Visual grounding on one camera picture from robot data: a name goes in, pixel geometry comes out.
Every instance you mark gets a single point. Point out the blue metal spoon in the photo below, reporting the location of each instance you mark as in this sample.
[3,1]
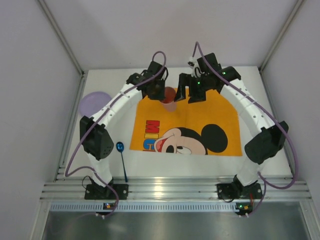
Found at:
[120,148]

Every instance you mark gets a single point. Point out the orange cartoon mouse placemat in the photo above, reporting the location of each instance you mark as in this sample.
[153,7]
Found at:
[202,128]

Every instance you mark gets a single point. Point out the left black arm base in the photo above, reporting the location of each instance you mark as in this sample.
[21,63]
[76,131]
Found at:
[94,191]

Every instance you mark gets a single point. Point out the aluminium mounting rail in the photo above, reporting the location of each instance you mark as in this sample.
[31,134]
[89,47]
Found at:
[165,189]

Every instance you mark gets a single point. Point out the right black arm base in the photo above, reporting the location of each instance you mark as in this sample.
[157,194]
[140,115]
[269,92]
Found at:
[234,190]

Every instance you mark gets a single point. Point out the pink plastic cup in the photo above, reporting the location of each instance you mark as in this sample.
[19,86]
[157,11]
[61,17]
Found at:
[168,102]

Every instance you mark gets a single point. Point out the right aluminium frame post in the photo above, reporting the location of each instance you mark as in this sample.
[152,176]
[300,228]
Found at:
[298,4]

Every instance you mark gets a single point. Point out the purple plastic plate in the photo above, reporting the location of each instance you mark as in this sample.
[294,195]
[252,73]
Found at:
[93,102]

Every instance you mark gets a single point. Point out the aluminium frame post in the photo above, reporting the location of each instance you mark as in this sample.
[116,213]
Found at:
[298,4]
[60,35]

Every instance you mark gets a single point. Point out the perforated cable tray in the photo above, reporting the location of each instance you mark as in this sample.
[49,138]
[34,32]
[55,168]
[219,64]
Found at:
[149,207]

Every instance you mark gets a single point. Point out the left aluminium frame post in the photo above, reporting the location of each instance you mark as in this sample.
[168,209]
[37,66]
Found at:
[60,35]

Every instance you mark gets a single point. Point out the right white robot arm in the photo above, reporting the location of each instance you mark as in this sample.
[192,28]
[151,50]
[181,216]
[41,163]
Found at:
[268,136]

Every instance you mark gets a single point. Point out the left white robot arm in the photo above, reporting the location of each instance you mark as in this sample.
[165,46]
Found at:
[94,130]

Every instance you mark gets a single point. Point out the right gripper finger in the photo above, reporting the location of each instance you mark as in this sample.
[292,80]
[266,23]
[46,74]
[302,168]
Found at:
[196,96]
[183,82]

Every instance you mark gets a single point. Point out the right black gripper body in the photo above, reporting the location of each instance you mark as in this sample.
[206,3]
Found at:
[191,85]

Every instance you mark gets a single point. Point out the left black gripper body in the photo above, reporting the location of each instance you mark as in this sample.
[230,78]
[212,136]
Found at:
[157,89]

